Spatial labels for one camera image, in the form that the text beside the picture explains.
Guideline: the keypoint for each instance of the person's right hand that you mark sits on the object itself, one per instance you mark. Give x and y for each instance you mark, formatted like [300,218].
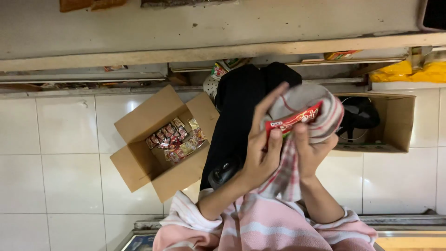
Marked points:
[310,157]

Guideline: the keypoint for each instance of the person's left hand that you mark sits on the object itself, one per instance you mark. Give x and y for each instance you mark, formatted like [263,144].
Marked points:
[258,157]

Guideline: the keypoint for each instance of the red snack packet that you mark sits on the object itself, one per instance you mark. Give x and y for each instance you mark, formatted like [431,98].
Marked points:
[296,120]

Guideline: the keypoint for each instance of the red white striped cloth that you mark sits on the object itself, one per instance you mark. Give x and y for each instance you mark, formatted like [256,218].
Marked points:
[327,115]

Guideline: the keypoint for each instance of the black trousers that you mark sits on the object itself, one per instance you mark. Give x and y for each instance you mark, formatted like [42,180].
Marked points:
[237,104]

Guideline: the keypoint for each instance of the pink striped sweater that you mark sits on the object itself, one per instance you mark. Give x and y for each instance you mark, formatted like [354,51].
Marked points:
[264,226]

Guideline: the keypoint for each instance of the white dotted bag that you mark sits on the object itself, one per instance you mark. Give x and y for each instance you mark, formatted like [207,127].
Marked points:
[210,87]

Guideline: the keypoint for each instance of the heap of red gold packets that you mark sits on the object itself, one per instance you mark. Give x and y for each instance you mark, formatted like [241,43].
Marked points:
[174,141]

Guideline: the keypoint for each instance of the cardboard box with black bag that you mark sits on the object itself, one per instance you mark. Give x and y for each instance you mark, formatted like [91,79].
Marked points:
[397,125]

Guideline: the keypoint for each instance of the green red food packet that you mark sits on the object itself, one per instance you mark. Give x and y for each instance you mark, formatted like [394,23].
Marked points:
[218,71]

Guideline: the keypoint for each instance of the orange yellow packet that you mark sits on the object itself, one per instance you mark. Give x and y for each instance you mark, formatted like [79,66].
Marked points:
[339,54]

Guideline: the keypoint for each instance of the open cardboard box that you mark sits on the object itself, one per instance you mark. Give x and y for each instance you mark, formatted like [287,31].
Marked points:
[139,164]

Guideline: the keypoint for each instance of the yellow plastic bags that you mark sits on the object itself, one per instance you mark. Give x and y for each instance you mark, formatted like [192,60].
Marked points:
[411,71]

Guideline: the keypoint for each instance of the beige shop counter shelf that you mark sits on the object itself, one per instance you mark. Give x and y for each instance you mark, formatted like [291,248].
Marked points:
[174,35]

